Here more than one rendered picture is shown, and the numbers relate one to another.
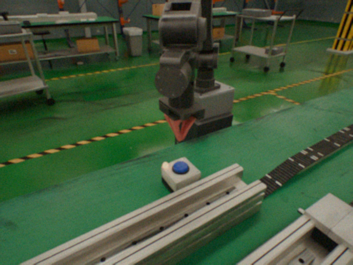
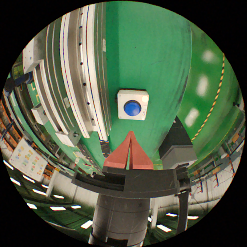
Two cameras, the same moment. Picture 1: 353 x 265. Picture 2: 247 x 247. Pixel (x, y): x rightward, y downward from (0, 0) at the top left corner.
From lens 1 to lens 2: 0.47 m
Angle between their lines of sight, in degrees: 53
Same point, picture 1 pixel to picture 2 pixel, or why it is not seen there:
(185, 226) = (65, 79)
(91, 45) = (234, 138)
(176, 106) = (104, 197)
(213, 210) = (71, 102)
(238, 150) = not seen: hidden behind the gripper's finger
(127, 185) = (160, 63)
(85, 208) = (154, 29)
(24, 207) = not seen: outside the picture
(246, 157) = not seen: hidden behind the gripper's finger
